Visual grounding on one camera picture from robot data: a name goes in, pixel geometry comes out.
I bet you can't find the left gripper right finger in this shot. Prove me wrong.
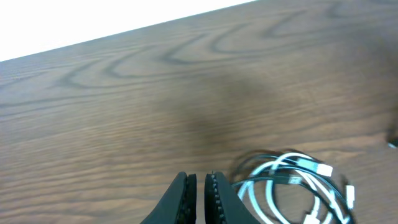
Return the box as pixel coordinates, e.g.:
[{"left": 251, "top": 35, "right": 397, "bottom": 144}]
[{"left": 205, "top": 172, "right": 260, "bottom": 224}]

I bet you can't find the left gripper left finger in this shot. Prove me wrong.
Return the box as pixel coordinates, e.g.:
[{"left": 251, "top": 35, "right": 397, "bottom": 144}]
[{"left": 141, "top": 172, "right": 197, "bottom": 224}]

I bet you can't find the white usb cable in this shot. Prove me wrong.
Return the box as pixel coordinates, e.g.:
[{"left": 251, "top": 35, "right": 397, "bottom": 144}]
[{"left": 238, "top": 152, "right": 356, "bottom": 224}]

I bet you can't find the black usb cable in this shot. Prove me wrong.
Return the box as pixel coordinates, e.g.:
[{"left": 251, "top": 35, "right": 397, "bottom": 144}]
[{"left": 229, "top": 149, "right": 357, "bottom": 224}]

